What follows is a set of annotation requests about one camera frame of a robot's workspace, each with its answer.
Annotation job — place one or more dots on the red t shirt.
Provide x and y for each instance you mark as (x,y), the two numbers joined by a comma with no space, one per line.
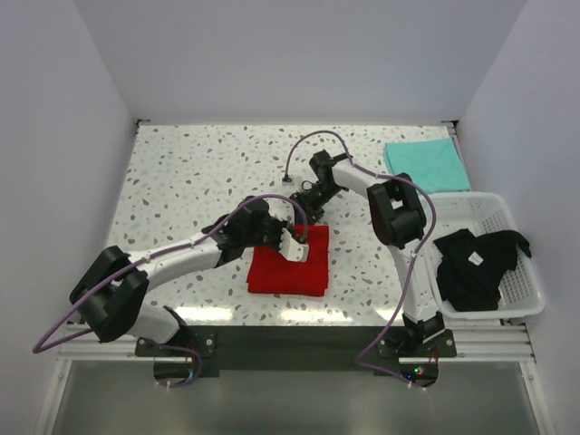
(271,274)

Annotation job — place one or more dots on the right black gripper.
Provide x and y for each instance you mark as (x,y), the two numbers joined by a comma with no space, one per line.
(313,215)

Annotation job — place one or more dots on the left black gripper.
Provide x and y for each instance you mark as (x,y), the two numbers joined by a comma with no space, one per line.
(278,225)

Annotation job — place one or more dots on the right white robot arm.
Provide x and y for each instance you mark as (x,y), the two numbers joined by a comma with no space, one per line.
(403,217)

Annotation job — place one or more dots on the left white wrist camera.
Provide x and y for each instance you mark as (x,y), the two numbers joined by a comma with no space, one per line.
(291,249)

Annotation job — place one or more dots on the white plastic laundry basket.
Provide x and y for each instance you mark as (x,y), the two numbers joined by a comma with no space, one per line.
(482,213)

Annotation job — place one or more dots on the folded teal t shirt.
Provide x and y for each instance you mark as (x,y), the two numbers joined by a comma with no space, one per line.
(434,165)

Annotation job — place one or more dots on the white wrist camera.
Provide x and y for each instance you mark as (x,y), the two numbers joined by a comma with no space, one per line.
(292,181)
(291,249)

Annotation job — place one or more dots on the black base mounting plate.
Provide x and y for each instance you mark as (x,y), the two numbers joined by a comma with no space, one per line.
(211,350)

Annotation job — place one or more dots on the black t shirt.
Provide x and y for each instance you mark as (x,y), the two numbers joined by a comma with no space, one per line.
(472,268)

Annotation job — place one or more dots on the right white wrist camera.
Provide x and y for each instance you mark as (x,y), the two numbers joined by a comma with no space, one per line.
(292,181)

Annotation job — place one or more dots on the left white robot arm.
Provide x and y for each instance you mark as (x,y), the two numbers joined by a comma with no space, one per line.
(110,296)

